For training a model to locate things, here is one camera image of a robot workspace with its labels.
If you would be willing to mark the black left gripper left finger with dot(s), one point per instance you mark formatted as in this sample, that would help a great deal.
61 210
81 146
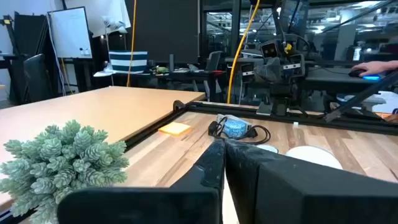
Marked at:
140 205

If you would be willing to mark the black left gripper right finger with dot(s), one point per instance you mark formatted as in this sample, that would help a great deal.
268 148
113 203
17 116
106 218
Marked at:
311 199

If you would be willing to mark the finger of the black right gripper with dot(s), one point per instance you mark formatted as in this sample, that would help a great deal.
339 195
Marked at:
274 70
261 71

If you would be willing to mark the white reflector lightbulb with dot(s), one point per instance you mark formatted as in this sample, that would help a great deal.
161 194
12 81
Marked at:
311 157

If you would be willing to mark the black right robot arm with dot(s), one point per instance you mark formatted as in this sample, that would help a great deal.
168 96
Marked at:
281 93

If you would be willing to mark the grey stapler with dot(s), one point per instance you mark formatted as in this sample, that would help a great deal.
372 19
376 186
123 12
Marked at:
245 123

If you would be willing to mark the black computer mouse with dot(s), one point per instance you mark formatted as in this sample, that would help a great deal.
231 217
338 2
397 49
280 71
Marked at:
356 73

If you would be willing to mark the person's hand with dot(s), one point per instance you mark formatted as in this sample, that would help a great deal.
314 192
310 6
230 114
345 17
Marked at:
373 67

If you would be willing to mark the orange sticky note pad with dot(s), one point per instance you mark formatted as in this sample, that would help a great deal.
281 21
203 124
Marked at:
174 128

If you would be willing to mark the artificial succulent in woven pot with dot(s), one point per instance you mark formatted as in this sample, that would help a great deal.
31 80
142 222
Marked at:
62 165

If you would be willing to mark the light brown desk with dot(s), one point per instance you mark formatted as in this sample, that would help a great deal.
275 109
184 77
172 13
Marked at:
77 112

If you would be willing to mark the navy white striped cloth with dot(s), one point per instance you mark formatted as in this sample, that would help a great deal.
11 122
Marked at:
128 61

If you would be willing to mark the black office chair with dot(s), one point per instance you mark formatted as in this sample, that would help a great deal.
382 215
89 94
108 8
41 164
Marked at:
37 77

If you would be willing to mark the white whiteboard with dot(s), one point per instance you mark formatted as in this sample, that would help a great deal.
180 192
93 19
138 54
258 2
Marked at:
70 32

